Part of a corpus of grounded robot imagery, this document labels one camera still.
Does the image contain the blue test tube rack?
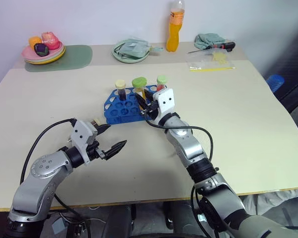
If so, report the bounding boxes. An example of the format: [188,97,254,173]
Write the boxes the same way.
[101,84,168,125]

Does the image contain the pale yellow small parts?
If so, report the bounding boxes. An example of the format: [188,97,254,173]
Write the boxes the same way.
[211,51,228,64]

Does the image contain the pink plate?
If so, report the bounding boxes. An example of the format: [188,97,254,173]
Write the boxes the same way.
[21,41,65,60]

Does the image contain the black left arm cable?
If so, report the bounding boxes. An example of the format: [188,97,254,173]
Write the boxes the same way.
[19,119,76,185]

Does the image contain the red black screwdriver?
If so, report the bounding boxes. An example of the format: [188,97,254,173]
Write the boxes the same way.
[187,41,236,55]

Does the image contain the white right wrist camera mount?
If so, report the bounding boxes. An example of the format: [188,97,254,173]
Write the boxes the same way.
[152,88,176,117]

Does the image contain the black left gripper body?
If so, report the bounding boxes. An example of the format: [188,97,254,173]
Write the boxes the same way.
[87,140,108,163]

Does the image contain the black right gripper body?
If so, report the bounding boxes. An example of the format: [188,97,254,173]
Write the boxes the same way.
[141,99,161,121]

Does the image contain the pale green round plate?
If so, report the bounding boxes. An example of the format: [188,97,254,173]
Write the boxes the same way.
[111,39,152,64]

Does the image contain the teal cloth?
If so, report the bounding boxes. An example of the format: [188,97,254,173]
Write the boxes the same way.
[194,33,229,50]

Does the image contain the orange drink bottle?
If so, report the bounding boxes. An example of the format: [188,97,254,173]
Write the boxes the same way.
[166,0,186,53]

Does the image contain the orange toy fruit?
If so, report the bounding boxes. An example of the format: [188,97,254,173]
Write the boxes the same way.
[28,36,43,48]

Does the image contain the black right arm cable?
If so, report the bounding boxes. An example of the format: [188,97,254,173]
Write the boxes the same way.
[144,110,214,162]

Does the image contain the black cable under table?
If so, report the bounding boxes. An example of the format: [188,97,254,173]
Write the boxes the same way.
[53,194,90,224]

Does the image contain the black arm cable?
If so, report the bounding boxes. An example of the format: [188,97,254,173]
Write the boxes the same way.
[144,110,214,162]
[19,119,76,185]

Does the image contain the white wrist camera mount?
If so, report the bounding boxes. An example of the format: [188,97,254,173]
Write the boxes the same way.
[152,88,176,117]
[71,119,100,166]

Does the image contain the cream-capped dark liquid tube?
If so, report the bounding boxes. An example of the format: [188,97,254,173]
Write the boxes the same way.
[114,79,127,101]

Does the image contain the purple toy fruit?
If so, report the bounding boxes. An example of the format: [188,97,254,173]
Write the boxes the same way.
[33,43,50,58]

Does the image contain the light green stacked plate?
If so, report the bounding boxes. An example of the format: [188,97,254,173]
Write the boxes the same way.
[23,46,66,62]

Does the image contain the green-capped red liquid tube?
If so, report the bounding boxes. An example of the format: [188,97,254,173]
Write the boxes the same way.
[155,75,170,93]

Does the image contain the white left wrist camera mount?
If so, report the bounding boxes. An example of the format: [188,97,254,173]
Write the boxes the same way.
[71,119,100,166]

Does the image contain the clear plastic zip bag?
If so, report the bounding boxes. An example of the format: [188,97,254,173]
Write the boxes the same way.
[187,50,237,73]

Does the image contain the white crumpled plastic sheet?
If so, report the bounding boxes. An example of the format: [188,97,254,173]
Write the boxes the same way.
[238,188,298,229]

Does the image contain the pink toy fruit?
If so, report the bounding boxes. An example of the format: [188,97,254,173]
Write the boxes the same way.
[41,31,61,51]

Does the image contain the green placemat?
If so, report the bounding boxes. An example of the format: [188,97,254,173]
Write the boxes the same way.
[24,44,93,73]

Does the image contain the blue ribbed cylinder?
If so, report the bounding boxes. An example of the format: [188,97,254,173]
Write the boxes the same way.
[265,74,286,94]

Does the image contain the green-capped yellow liquid tube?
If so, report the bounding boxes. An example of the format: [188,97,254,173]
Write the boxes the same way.
[131,76,148,100]

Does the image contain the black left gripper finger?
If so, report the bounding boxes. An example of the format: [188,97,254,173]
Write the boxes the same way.
[104,139,128,162]
[96,123,112,136]

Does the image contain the yellow plate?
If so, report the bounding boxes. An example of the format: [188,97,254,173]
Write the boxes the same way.
[24,49,66,65]

